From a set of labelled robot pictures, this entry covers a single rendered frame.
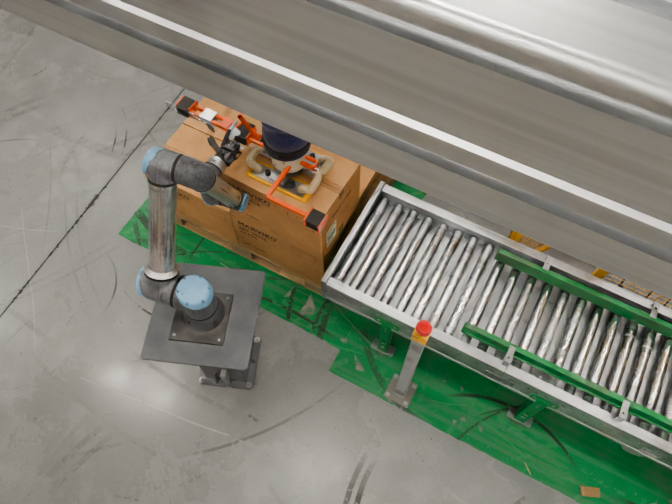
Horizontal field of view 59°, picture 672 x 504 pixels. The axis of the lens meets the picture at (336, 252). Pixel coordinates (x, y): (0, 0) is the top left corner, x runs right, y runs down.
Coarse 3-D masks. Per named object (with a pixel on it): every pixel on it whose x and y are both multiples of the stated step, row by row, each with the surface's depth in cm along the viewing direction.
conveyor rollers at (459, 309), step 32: (384, 224) 326; (352, 256) 316; (384, 256) 318; (448, 256) 316; (480, 256) 316; (448, 288) 307; (512, 288) 308; (544, 288) 307; (512, 320) 299; (576, 320) 299; (544, 352) 291; (608, 352) 291; (640, 352) 292; (608, 384) 286; (640, 384) 284
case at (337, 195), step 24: (240, 144) 301; (312, 144) 301; (240, 168) 294; (336, 168) 294; (360, 168) 300; (264, 192) 288; (336, 192) 287; (240, 216) 327; (264, 216) 309; (288, 216) 294; (336, 216) 301; (288, 240) 318; (312, 240) 302
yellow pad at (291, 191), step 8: (264, 168) 291; (272, 168) 292; (248, 176) 291; (256, 176) 290; (264, 176) 289; (264, 184) 289; (272, 184) 288; (288, 184) 287; (296, 184) 287; (304, 184) 287; (288, 192) 285; (296, 192) 285; (304, 200) 283
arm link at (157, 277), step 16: (144, 160) 226; (160, 160) 224; (176, 160) 224; (160, 176) 227; (160, 192) 231; (176, 192) 237; (160, 208) 236; (176, 208) 242; (160, 224) 240; (160, 240) 244; (160, 256) 249; (144, 272) 256; (160, 272) 254; (176, 272) 258; (144, 288) 258; (160, 288) 256
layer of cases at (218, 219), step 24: (192, 120) 360; (168, 144) 351; (192, 144) 351; (192, 192) 336; (360, 192) 335; (192, 216) 364; (216, 216) 344; (240, 240) 357; (264, 240) 338; (336, 240) 327; (288, 264) 350; (312, 264) 332
